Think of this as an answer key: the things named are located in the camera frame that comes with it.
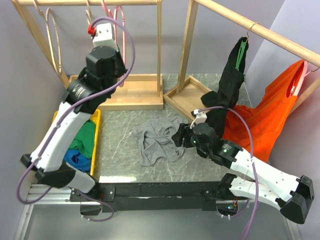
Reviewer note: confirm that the grey tank top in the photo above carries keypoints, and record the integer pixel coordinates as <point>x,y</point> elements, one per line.
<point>154,140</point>

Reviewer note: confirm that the yellow plastic bin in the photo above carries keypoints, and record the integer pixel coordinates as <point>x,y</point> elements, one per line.
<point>96,118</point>

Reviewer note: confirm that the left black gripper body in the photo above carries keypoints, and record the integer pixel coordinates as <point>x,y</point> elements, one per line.
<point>120,72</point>

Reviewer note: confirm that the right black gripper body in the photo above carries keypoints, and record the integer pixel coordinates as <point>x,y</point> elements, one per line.
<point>190,140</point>

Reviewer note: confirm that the wooden clothes rack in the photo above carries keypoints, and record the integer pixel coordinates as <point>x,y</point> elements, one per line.
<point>186,95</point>
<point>140,91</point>

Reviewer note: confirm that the right wooden clothes rack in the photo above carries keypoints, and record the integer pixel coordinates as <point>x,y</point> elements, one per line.
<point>186,95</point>

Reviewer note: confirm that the blue garment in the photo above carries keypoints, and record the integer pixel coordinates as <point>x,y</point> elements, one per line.
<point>75,158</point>

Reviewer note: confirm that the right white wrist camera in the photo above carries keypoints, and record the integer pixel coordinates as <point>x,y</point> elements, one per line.
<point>199,116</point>

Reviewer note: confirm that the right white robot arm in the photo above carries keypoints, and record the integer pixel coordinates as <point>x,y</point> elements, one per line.
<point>291,195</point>

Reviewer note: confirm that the green garment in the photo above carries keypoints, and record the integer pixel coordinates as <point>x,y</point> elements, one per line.
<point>84,139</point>

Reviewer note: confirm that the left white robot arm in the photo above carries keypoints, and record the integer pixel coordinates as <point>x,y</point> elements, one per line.
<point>94,85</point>

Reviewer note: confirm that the light pink hanger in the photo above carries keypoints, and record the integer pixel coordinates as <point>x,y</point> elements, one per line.
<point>296,83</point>

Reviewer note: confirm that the orange garment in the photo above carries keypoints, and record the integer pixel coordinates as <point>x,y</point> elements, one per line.
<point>267,120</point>

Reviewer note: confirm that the green plastic hanger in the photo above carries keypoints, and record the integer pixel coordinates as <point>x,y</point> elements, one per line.
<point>242,47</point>

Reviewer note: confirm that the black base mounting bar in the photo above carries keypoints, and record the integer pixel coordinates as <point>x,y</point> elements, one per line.
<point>148,196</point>

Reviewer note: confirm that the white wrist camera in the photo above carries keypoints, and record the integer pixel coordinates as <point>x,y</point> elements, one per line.
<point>105,36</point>
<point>199,116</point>

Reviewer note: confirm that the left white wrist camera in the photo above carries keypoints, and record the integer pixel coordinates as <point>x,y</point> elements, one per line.
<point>105,36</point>

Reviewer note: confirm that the left wooden clothes rack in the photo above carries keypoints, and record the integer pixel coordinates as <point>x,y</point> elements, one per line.
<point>140,91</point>

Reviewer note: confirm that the black garment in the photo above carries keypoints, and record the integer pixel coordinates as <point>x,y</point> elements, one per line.
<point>228,91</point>

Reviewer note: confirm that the middle beige wooden hanger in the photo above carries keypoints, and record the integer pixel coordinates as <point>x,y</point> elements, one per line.
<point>88,12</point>

